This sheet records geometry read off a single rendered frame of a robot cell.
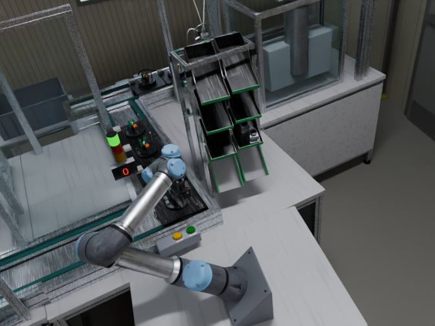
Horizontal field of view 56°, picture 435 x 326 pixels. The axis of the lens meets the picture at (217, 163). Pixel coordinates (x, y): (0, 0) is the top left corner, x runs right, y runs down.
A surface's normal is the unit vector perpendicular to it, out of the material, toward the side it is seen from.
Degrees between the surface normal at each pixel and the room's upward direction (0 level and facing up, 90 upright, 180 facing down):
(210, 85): 25
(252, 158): 45
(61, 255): 0
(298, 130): 90
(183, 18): 90
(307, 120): 90
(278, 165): 0
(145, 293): 0
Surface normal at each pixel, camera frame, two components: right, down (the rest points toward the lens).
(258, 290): -0.76, -0.36
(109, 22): 0.27, 0.59
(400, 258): -0.12, -0.76
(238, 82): 0.00, -0.44
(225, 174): 0.11, -0.12
